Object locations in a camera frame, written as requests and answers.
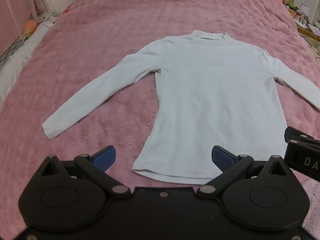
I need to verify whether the pink fluffy blanket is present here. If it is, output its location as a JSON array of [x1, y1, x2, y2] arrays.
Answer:
[[0, 0, 320, 240]]

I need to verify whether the pink curtain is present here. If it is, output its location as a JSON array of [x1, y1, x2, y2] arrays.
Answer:
[[0, 0, 48, 58]]

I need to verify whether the orange plush toy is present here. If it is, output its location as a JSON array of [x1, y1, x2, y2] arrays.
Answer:
[[23, 19, 38, 40]]

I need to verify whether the white bed sheet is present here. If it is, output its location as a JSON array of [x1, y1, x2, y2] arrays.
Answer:
[[0, 10, 62, 105]]

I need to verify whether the wooden nightstand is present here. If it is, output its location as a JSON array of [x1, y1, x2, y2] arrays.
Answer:
[[297, 21, 320, 49]]

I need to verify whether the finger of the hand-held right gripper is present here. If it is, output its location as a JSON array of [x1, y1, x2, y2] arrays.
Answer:
[[285, 126, 320, 147]]

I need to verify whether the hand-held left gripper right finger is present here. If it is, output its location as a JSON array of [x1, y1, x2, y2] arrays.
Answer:
[[197, 145, 297, 200]]

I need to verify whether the white long-sleeve shirt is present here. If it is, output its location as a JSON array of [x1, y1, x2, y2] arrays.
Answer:
[[41, 29, 320, 185]]

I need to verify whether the patterned white pillow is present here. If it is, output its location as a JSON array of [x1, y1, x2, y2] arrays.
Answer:
[[36, 10, 62, 28]]

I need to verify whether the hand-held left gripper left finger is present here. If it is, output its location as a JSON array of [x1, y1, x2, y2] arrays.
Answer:
[[37, 145, 132, 197]]

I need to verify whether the white power strip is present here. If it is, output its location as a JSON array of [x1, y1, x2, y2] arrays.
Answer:
[[295, 17, 310, 29]]

